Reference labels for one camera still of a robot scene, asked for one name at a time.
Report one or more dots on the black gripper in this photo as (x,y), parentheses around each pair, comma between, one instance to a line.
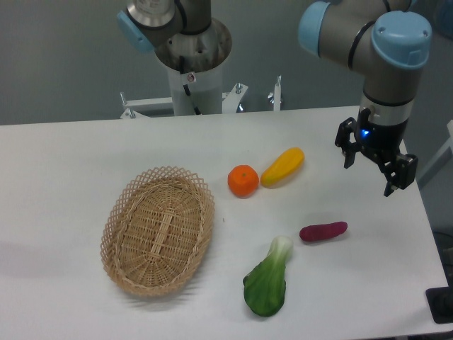
(380,143)

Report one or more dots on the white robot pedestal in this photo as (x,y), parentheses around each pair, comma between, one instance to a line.
(196,60)

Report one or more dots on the black corner clamp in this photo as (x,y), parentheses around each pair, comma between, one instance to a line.
(440,304)

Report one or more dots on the orange tangerine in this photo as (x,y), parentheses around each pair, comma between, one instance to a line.
(242,180)

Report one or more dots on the white metal frame bracket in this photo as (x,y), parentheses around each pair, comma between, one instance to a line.
(187,102)

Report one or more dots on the purple sweet potato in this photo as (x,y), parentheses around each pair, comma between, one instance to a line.
(317,233)

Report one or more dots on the woven wicker basket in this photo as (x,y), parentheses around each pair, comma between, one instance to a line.
(158,231)

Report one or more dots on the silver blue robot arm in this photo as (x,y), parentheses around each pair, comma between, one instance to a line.
(382,40)

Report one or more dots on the green bok choy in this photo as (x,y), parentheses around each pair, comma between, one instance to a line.
(264,287)

